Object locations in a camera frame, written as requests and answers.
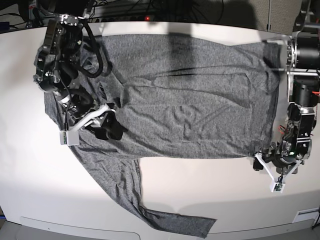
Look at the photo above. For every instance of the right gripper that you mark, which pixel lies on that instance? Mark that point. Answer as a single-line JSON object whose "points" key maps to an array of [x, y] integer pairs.
{"points": [[77, 104]]}

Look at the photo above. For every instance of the power strip with red light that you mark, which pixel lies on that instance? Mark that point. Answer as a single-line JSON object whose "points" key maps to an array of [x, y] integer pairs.
{"points": [[140, 15]]}

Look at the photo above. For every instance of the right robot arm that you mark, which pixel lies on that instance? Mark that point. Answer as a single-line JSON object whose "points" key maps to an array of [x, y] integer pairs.
{"points": [[58, 68]]}

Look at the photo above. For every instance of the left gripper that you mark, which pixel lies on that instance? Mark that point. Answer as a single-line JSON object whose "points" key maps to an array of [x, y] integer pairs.
{"points": [[281, 157]]}

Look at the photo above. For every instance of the white label sticker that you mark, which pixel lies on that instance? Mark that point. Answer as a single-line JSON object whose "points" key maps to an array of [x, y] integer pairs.
{"points": [[307, 214]]}

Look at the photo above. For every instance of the grey long-sleeve T-shirt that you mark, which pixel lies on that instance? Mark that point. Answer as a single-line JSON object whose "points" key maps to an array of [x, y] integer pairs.
{"points": [[180, 97]]}

